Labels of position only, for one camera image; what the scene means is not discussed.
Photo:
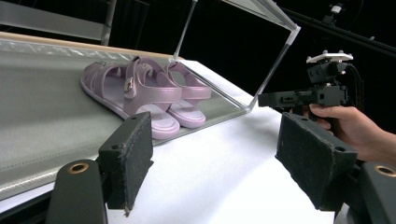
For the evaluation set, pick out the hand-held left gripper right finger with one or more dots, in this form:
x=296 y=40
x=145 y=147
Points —
x=314 y=161

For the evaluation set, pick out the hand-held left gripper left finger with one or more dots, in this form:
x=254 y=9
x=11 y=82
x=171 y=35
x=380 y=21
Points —
x=130 y=161

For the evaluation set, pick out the pink sandal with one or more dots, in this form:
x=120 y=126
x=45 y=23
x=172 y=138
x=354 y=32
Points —
x=191 y=113
x=149 y=93

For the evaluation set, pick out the grey two-tier shoe rack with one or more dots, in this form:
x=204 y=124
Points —
x=46 y=109

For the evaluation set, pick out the white table cover sheet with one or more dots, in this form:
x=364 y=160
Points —
x=218 y=174

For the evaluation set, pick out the camera on black bar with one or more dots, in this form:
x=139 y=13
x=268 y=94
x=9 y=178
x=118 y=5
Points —
x=334 y=12

